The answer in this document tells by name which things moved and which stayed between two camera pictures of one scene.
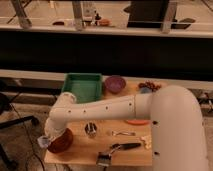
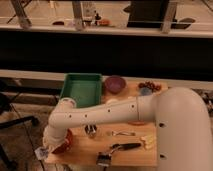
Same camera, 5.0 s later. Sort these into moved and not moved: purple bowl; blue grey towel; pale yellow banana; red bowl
Moved: blue grey towel
Not moved: red bowl; purple bowl; pale yellow banana
